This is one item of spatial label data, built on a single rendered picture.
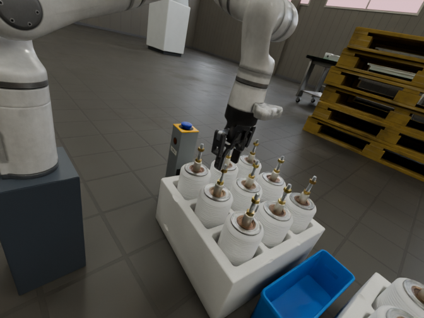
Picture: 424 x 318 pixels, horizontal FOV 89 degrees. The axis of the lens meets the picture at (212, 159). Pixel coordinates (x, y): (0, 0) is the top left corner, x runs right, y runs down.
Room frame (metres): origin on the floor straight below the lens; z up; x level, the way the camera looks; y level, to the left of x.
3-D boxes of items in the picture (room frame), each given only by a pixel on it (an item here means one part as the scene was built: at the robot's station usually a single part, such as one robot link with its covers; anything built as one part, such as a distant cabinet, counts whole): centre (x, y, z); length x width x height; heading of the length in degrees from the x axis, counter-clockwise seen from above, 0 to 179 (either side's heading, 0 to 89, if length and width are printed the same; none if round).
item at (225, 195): (0.49, -0.04, 0.25); 0.08 x 0.08 x 0.01
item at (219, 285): (0.56, -0.13, 0.09); 0.39 x 0.39 x 0.18; 41
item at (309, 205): (0.55, -0.29, 0.25); 0.08 x 0.08 x 0.01
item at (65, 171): (0.34, 0.36, 0.15); 0.14 x 0.14 x 0.30; 49
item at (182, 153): (0.73, 0.12, 0.16); 0.07 x 0.07 x 0.31; 41
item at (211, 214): (0.49, -0.04, 0.16); 0.10 x 0.10 x 0.18
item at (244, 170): (0.73, -0.14, 0.16); 0.10 x 0.10 x 0.18
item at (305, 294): (0.39, -0.34, 0.06); 0.30 x 0.11 x 0.12; 131
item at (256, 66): (0.48, -0.03, 0.62); 0.09 x 0.07 x 0.15; 138
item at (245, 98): (0.48, -0.05, 0.53); 0.11 x 0.09 x 0.06; 56
